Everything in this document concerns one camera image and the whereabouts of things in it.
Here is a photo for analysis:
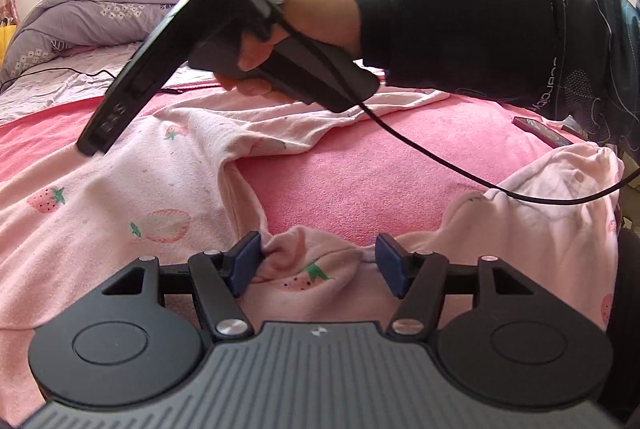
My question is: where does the pink strawberry print garment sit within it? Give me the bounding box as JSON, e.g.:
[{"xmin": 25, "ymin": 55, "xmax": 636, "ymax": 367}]
[{"xmin": 1, "ymin": 89, "xmax": 623, "ymax": 423}]

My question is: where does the black sleeved right forearm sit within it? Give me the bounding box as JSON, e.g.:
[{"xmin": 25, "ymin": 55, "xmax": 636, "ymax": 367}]
[{"xmin": 356, "ymin": 0, "xmax": 639, "ymax": 154}]

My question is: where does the person's right hand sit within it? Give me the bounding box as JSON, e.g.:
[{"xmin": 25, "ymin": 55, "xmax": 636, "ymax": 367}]
[{"xmin": 214, "ymin": 0, "xmax": 364, "ymax": 103}]

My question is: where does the pink terry bed blanket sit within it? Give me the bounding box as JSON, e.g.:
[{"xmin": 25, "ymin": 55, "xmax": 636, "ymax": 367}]
[{"xmin": 0, "ymin": 80, "xmax": 597, "ymax": 247}]

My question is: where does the lilac floral duvet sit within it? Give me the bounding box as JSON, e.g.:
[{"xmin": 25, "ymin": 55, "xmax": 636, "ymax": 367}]
[{"xmin": 1, "ymin": 0, "xmax": 180, "ymax": 89}]

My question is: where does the grey wrinkled bed sheet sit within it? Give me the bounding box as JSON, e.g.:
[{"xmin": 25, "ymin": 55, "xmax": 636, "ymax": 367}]
[{"xmin": 1, "ymin": 43, "xmax": 229, "ymax": 124}]

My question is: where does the dark smartphone on bed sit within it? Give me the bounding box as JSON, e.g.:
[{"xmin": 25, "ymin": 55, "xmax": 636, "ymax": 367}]
[{"xmin": 512, "ymin": 117, "xmax": 573, "ymax": 148}]

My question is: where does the yellow shopping bag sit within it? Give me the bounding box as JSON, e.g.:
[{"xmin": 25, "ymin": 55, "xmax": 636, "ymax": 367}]
[{"xmin": 0, "ymin": 18, "xmax": 17, "ymax": 63}]

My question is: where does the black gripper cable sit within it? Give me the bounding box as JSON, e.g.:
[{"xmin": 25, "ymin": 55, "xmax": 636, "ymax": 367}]
[{"xmin": 278, "ymin": 20, "xmax": 640, "ymax": 206}]

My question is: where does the black charging cable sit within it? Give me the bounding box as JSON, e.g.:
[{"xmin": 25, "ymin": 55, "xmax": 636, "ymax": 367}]
[{"xmin": 0, "ymin": 66, "xmax": 120, "ymax": 95}]

